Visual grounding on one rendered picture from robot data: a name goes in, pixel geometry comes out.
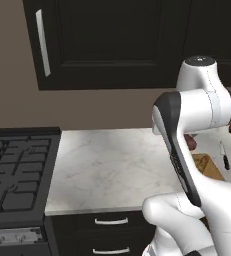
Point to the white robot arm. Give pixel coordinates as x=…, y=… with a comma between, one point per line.
x=200, y=113

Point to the wooden cutting board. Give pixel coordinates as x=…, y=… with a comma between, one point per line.
x=207, y=165

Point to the small brown round object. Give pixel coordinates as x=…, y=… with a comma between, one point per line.
x=190, y=142

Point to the black drawer front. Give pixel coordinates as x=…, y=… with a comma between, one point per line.
x=120, y=221
x=117, y=248

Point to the black hob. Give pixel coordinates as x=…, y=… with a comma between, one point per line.
x=17, y=176

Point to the black wall cupboard door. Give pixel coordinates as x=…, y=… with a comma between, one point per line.
x=103, y=43
x=217, y=30

